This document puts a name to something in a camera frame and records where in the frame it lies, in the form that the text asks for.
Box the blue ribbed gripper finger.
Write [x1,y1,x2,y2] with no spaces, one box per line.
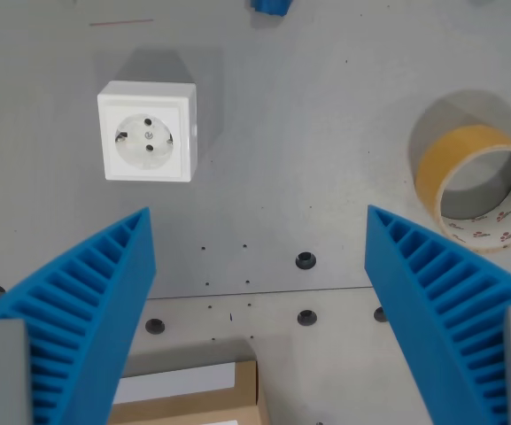
[0,206,157,425]
[364,204,511,425]

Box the blue and yellow bag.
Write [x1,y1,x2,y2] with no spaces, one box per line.
[250,0,292,19]

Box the clear packing tape roll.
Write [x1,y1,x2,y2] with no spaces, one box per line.
[415,124,511,255]

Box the brown cardboard box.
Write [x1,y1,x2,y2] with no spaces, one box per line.
[109,359,270,425]

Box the white wall power socket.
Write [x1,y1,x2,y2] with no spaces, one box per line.
[97,80,199,183]

